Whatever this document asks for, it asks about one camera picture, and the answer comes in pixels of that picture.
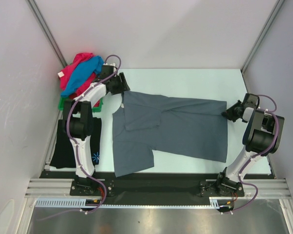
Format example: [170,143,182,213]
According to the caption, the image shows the aluminium corner post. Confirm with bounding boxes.
[240,0,286,74]
[26,0,68,67]

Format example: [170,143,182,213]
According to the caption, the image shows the folded black t shirt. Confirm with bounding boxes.
[50,117,102,169]

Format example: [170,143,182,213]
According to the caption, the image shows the left aluminium corner post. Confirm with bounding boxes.
[26,0,68,67]

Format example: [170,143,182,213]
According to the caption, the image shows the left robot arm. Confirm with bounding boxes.
[63,63,130,195]

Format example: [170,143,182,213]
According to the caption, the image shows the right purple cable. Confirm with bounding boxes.
[221,94,281,215]

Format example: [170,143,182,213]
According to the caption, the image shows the white slotted cable duct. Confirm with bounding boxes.
[35,198,233,209]

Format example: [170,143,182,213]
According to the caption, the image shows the right aluminium corner post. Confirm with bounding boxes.
[240,0,286,74]

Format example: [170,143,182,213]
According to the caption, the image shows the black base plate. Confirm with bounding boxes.
[40,170,275,206]

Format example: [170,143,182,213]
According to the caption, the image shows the aluminium frame rail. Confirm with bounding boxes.
[25,178,292,199]

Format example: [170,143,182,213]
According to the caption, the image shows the pink t shirt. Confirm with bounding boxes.
[57,52,101,98]

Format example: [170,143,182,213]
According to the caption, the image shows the green plastic bin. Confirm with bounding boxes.
[58,97,104,113]

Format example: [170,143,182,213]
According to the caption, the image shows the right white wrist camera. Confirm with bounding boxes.
[242,107,254,123]

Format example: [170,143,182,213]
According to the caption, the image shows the grey t shirt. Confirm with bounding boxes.
[112,91,228,177]

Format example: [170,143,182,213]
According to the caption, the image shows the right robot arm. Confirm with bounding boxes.
[215,93,285,196]

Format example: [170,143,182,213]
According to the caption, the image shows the blue t shirt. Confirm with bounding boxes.
[60,56,105,98]

